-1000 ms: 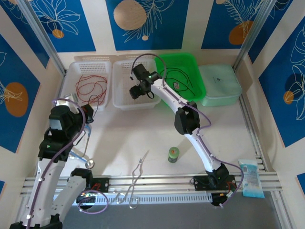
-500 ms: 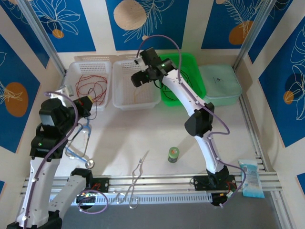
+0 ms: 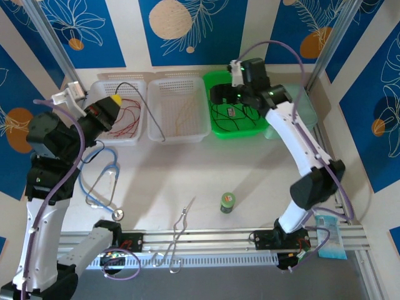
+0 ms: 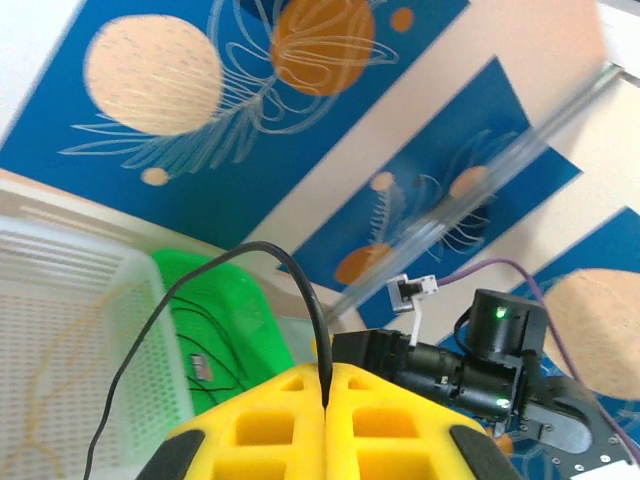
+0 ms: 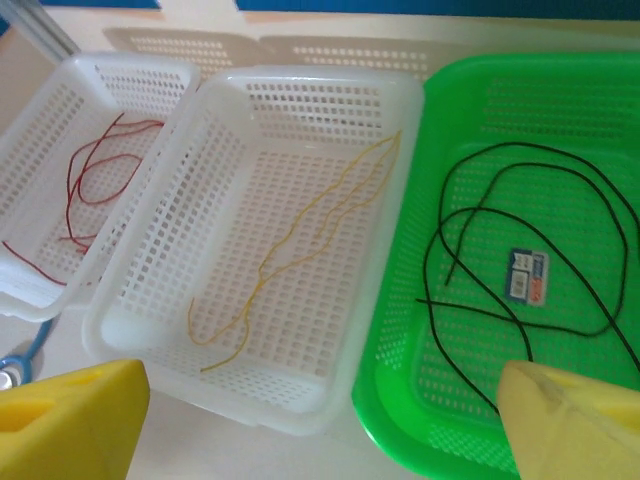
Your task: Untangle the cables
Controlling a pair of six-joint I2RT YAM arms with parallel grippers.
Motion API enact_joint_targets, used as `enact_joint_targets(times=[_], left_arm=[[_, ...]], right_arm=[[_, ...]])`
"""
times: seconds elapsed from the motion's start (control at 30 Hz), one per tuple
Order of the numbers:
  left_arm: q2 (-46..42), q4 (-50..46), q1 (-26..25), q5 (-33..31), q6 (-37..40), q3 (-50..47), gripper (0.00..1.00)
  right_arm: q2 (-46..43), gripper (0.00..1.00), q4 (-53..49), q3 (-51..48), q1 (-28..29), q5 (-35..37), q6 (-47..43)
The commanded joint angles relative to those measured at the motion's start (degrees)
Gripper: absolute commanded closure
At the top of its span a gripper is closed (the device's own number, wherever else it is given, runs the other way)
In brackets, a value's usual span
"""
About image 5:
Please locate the blue floral wall panel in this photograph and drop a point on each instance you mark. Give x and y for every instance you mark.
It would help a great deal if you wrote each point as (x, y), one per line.
(125, 2)
(400, 6)

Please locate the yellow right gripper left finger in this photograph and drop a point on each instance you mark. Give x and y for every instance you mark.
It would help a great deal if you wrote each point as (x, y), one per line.
(65, 430)

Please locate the green perforated plastic basket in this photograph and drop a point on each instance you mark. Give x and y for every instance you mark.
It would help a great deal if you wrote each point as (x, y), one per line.
(385, 325)

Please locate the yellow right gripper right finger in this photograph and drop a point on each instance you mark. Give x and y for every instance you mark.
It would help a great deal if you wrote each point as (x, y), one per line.
(575, 430)

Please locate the white perforated plastic basket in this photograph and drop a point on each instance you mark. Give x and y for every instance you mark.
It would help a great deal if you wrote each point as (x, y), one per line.
(135, 60)
(320, 76)

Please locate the blue stethoscope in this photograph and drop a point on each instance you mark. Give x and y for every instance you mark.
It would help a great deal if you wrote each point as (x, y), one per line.
(36, 340)

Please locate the blue white label sticker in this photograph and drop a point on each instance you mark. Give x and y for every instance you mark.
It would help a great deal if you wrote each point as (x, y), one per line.
(527, 277)

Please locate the aluminium frame post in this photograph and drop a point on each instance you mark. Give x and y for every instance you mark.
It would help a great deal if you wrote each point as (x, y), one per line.
(40, 25)

